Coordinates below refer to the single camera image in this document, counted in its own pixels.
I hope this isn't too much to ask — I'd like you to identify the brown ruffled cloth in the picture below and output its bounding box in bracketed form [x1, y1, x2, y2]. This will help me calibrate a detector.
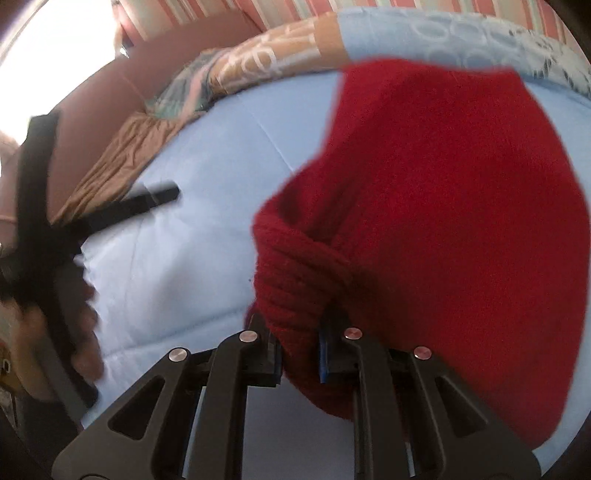
[55, 113, 185, 227]

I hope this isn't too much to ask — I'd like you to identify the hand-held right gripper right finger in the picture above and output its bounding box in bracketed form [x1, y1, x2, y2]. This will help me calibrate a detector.
[318, 318, 541, 480]

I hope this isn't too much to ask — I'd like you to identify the bright window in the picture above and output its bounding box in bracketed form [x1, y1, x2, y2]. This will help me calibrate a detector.
[0, 0, 122, 153]

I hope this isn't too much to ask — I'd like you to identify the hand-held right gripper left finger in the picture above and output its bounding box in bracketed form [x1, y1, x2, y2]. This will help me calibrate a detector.
[52, 314, 284, 480]

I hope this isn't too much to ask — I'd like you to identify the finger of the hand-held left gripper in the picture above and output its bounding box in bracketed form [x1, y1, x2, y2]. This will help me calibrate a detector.
[69, 181, 181, 241]
[15, 115, 62, 232]

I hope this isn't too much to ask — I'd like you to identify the person's left hand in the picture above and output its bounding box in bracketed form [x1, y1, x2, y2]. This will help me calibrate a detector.
[14, 272, 105, 400]

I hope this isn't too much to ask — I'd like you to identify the red knitted sweater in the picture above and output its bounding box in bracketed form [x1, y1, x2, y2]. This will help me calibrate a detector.
[252, 58, 591, 450]

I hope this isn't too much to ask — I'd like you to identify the light blue bed sheet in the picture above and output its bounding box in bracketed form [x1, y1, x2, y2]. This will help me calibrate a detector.
[78, 69, 591, 476]

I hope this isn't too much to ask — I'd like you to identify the patchwork patterned quilt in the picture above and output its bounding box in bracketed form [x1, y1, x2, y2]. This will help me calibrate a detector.
[143, 4, 591, 125]

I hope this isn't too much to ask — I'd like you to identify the brown headboard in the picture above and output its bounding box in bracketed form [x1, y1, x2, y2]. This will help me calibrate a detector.
[46, 9, 264, 217]

